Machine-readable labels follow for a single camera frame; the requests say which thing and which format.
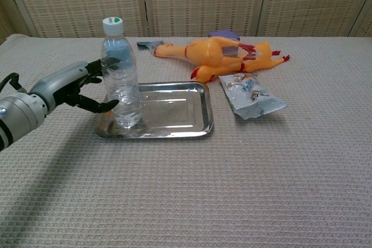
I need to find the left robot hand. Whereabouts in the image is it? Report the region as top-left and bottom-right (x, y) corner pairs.
(28, 57), (121, 116)

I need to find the transparent plastic water bottle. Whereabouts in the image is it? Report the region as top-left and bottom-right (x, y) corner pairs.
(100, 16), (144, 130)

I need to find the silver metal tray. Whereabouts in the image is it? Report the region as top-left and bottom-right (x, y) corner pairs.
(95, 82), (215, 139)

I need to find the yellow rubber chicken toy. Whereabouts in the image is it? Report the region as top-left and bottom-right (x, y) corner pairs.
(153, 36), (292, 84)

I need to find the bamboo folding screen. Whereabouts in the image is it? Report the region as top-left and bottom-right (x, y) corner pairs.
(0, 0), (372, 43)

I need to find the white woven tablecloth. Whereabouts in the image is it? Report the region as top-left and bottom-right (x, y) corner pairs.
(0, 33), (372, 248)

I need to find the purple foam cube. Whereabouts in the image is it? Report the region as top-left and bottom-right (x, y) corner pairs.
(207, 29), (241, 42)

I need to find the silver blue snack packet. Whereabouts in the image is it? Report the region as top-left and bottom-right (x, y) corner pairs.
(218, 72), (288, 121)

